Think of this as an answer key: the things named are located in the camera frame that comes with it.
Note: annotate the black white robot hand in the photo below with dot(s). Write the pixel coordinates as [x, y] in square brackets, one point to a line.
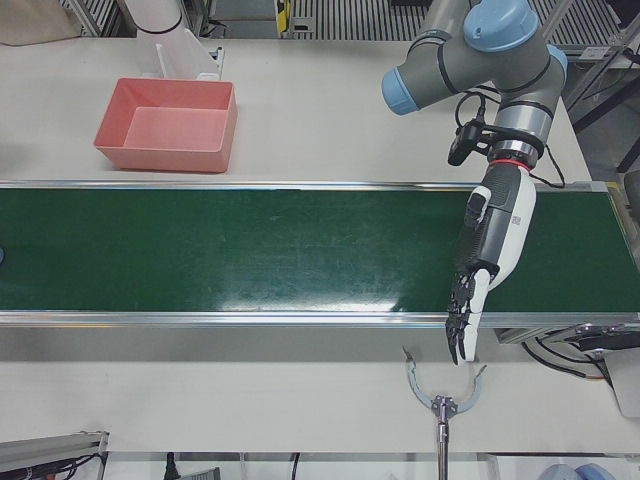
[500, 225]

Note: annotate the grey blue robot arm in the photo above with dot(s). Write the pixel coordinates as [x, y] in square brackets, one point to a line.
[475, 60]

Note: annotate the pink plastic box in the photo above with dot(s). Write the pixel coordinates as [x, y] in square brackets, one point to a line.
[165, 162]

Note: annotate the black electronics board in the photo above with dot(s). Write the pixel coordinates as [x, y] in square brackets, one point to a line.
[620, 340]

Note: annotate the grey claw holder on pole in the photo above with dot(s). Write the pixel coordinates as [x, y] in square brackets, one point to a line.
[445, 405]

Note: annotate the light blue plastic cap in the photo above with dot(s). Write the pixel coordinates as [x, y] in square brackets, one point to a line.
[557, 472]
[597, 472]

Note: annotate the metal ribbed grating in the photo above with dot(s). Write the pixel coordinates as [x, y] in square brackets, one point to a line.
[350, 20]

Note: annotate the green conveyor belt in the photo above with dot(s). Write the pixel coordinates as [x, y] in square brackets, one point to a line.
[200, 250]

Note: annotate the white plastic stand base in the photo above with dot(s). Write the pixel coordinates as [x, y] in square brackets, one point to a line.
[180, 55]

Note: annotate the white cylindrical column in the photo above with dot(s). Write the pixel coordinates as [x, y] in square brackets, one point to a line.
[155, 15]

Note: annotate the aluminium profile bar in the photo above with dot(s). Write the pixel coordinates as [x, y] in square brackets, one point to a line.
[50, 445]

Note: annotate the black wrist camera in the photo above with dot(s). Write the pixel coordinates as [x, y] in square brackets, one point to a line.
[457, 147]

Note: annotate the aluminium strut frame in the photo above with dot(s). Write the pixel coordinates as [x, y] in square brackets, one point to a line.
[621, 50]

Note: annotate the yellow black post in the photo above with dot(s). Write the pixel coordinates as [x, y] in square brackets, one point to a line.
[284, 15]

